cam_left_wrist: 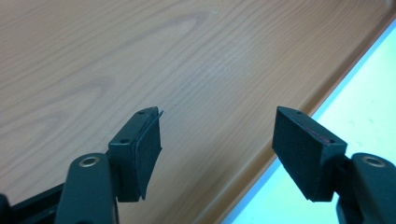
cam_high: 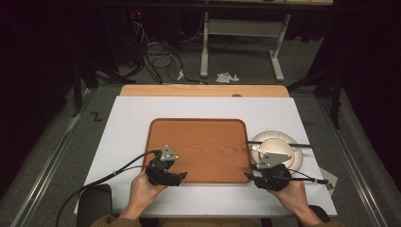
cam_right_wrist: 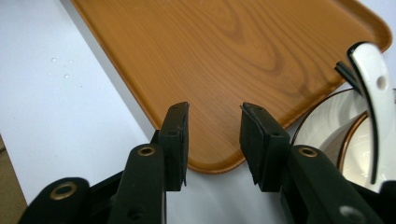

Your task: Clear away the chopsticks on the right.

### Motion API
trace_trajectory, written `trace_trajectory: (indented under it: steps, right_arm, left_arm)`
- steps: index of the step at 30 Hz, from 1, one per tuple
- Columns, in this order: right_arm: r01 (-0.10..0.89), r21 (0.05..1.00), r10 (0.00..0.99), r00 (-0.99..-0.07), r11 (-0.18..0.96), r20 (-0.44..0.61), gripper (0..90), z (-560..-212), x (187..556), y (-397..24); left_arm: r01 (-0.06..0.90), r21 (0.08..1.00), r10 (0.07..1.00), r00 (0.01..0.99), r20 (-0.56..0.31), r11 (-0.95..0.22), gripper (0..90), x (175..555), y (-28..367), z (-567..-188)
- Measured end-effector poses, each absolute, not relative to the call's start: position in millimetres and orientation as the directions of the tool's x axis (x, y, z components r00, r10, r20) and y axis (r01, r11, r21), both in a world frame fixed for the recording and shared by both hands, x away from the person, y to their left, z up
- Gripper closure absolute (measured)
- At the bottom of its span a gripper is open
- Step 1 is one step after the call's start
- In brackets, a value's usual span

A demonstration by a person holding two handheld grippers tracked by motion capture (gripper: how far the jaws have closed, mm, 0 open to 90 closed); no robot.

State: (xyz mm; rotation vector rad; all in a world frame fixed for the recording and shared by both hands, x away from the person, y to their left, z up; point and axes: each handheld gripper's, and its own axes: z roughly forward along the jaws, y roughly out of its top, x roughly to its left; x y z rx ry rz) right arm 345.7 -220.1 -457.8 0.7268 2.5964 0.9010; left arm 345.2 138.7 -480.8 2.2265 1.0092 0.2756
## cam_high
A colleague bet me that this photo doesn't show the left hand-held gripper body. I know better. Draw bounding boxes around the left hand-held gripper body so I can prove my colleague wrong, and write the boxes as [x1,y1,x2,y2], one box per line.
[145,145,183,187]

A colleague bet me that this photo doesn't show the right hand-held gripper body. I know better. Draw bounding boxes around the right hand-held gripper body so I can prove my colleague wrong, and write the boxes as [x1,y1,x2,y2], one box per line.
[253,152,293,193]

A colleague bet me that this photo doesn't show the person's left hand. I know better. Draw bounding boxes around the person's left hand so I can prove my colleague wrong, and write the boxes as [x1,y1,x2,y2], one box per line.
[126,170,168,219]

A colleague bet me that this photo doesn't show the person's right hand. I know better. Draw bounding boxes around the person's right hand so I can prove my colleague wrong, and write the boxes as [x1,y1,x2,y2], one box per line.
[268,179,312,218]

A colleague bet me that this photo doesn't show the white bowl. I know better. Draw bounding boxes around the white bowl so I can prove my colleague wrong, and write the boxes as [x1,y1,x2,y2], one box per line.
[259,137,296,172]

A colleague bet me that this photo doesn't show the brown wooden tray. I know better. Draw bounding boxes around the brown wooden tray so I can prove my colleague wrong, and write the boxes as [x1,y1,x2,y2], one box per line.
[142,117,253,184]

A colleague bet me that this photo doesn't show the white round plate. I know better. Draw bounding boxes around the white round plate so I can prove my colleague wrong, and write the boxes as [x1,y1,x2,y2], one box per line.
[250,130,305,176]

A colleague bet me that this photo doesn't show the black chopsticks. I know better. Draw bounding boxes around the black chopsticks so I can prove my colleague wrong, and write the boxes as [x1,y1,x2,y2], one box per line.
[246,140,314,149]

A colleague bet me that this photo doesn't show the grey paper tag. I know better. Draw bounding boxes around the grey paper tag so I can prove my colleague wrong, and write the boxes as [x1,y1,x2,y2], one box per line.
[319,167,339,191]

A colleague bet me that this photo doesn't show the white table board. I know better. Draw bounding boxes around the white table board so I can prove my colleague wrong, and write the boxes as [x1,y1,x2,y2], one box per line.
[74,96,339,219]

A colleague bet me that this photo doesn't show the black chair seat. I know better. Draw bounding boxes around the black chair seat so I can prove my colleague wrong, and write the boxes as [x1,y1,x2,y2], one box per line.
[76,183,113,227]

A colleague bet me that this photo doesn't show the light wooden table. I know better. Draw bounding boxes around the light wooden table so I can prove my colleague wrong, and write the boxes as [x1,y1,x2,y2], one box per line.
[119,83,290,98]

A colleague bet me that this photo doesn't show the crumpled white paper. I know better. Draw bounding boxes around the crumpled white paper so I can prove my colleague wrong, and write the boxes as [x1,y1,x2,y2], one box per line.
[215,71,240,84]

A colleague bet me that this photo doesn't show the black metal stand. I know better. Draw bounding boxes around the black metal stand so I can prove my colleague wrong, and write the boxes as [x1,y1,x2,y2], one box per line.
[71,58,137,118]
[286,66,344,130]

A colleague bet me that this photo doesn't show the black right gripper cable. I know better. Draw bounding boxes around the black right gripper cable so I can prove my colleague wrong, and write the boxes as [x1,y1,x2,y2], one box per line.
[277,168,330,185]

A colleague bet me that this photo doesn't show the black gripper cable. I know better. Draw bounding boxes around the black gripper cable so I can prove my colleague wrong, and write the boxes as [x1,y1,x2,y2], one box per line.
[55,149,163,227]
[277,168,330,185]

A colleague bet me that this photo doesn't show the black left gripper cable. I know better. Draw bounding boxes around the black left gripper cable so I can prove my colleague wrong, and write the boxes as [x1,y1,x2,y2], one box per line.
[55,149,163,227]

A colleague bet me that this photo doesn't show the metal floor rail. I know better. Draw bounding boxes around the metal floor rail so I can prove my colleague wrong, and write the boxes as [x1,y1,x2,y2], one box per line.
[10,89,93,227]
[316,96,390,227]

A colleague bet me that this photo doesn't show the tangle of floor cables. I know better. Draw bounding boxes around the tangle of floor cables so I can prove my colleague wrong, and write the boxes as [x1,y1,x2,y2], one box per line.
[131,17,210,86]

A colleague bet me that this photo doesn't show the white metal desk frame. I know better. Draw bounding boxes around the white metal desk frame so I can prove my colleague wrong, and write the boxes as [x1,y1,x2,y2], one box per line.
[200,10,293,83]

